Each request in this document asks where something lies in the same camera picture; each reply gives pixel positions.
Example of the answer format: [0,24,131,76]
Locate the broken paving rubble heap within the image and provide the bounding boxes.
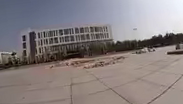
[48,52,127,74]

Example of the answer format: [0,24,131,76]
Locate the large white multi-storey building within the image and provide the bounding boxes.
[18,18,116,65]

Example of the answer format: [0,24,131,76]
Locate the row of trees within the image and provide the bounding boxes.
[111,26,183,53]

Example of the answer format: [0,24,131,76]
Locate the small dark block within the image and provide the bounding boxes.
[174,42,183,51]

